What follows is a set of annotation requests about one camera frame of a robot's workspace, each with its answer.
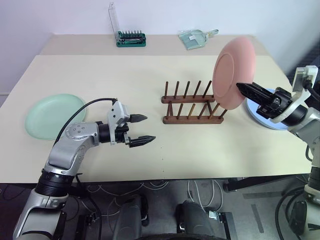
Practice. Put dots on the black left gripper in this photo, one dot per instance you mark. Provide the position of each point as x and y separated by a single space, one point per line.
122 130

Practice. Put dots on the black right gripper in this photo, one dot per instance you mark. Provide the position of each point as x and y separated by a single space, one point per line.
276 105

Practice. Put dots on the pink plate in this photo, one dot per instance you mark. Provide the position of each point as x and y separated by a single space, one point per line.
232 67

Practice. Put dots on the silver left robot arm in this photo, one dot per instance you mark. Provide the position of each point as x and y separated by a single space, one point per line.
75 140

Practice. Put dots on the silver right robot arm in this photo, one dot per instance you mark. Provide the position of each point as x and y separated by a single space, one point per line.
312 130

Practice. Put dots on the wooden dish rack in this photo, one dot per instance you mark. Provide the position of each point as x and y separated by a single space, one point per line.
192 121

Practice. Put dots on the blue plate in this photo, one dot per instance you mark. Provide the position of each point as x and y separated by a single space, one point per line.
252 110

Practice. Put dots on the light green plastic dustpan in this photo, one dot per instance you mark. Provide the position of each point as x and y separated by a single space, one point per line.
193 38

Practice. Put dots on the green screwdriver bit set case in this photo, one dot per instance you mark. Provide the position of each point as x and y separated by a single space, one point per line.
131 42

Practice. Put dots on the dark rounded shape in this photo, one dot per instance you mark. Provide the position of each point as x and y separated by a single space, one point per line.
132 217
193 220

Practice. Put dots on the green plate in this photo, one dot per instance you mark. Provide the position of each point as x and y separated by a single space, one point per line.
52 115

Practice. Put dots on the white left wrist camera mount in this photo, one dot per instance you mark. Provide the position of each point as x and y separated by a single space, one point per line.
117 112

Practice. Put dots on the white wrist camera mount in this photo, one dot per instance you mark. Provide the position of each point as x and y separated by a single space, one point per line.
117 112
298 77

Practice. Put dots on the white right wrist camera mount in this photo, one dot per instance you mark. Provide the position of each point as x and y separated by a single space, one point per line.
298 77

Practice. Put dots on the black table frame bar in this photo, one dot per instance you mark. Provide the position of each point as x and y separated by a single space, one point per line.
262 181

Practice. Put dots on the small metal bracket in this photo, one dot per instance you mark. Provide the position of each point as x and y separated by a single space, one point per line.
214 215

